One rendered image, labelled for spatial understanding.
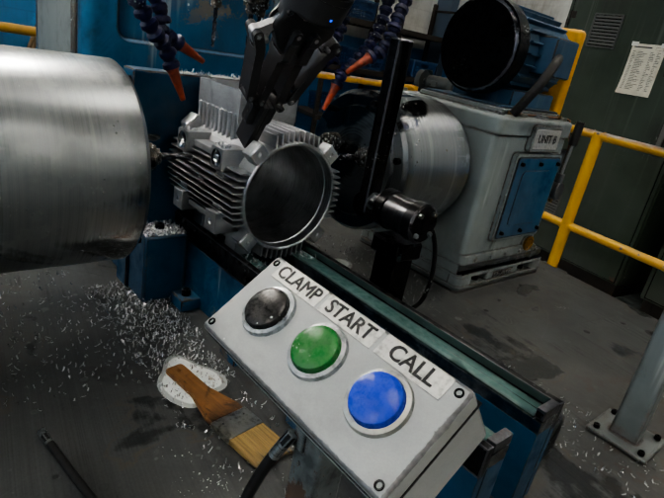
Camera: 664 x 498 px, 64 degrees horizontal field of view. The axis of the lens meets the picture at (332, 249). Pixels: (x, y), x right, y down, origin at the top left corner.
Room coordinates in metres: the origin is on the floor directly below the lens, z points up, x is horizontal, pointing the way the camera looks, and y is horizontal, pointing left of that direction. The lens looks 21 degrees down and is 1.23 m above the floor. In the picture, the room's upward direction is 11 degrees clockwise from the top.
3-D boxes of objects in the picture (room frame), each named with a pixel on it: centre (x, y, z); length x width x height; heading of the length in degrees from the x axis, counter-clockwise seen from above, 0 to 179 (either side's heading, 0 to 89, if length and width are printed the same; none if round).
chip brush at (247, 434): (0.51, 0.09, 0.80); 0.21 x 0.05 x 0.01; 52
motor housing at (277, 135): (0.80, 0.14, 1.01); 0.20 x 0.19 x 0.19; 45
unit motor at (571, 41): (1.22, -0.33, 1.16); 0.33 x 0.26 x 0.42; 134
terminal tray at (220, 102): (0.83, 0.17, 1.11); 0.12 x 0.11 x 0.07; 45
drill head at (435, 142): (1.03, -0.09, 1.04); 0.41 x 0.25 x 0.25; 134
